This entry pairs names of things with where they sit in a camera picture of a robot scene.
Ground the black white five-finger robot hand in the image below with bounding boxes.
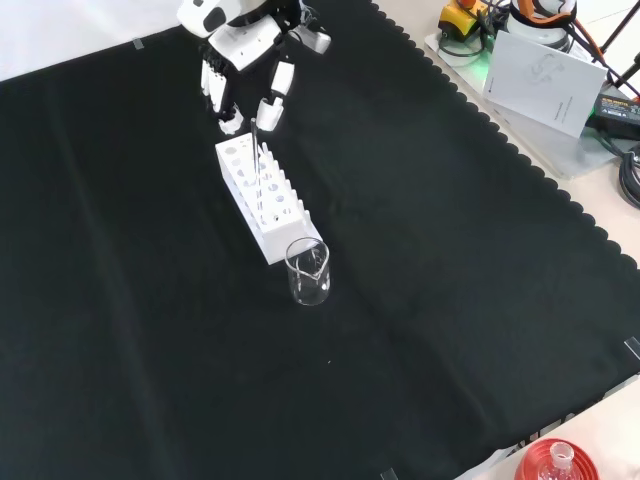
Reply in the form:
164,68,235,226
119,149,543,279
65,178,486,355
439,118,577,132
176,0,332,137

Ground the clear glass rod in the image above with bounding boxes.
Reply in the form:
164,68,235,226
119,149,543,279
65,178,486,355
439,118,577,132
249,118,263,201

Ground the white test tube rack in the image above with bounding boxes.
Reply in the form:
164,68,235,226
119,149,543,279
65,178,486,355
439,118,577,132
214,132,324,266

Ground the yellow stop button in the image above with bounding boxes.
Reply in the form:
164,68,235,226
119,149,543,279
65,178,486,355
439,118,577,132
438,0,482,37

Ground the clear glass beaker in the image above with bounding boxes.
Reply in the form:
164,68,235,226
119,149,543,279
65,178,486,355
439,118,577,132
284,237,334,307

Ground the black bench cloth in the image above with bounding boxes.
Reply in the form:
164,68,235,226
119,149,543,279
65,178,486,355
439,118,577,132
0,0,640,480

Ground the pale white board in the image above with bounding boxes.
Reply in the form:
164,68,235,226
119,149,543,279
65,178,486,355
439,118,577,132
482,29,609,140

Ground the black power supply brick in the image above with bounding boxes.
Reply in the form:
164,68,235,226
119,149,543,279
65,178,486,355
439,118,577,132
583,92,640,135

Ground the black tripod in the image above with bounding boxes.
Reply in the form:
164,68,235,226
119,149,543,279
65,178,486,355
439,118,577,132
597,0,640,99

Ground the clear round-bottom flask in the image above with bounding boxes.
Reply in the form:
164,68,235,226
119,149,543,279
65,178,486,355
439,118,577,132
537,442,576,480

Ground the black stop button cable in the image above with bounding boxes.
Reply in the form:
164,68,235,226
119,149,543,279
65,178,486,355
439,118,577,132
438,19,499,59

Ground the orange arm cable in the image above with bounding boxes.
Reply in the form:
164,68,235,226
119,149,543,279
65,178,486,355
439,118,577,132
514,0,581,29

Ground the grey metal base plate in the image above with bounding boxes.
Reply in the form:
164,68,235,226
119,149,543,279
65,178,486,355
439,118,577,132
423,28,621,180

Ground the coiled black cable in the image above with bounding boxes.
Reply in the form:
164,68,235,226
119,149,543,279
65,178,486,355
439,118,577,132
618,142,640,211

